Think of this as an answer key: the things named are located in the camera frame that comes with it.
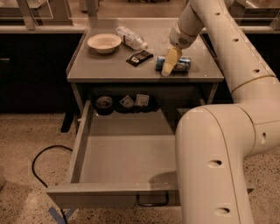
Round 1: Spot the black tape roll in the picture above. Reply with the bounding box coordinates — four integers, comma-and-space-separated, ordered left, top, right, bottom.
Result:
94, 96, 114, 116

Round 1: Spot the open grey top drawer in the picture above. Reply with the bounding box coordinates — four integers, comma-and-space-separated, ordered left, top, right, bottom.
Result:
46, 98, 255, 210

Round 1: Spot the black floor cable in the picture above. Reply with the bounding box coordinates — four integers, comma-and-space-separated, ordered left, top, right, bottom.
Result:
31, 144, 74, 224

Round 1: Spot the clear plastic water bottle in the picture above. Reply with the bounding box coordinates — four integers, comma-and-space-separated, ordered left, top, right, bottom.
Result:
116, 26, 148, 50

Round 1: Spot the black drawer handle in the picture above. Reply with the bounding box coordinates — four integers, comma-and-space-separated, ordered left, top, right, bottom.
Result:
136, 193, 169, 207

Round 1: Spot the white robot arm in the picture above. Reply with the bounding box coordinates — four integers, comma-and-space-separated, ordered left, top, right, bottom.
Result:
162, 0, 280, 224

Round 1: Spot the white ceramic bowl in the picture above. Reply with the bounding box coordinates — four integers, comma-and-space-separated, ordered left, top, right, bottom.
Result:
87, 33, 122, 54

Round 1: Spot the grey drawer cabinet table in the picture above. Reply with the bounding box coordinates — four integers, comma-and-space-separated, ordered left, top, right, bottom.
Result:
67, 18, 223, 116

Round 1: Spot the black roll with white label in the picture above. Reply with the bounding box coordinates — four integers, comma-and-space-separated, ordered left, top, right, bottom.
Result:
135, 94, 157, 113

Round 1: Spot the black snack packet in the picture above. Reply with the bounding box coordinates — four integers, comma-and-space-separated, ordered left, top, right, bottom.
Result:
126, 50, 153, 67

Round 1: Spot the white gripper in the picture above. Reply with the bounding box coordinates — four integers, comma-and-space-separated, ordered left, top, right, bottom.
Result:
161, 22, 201, 77

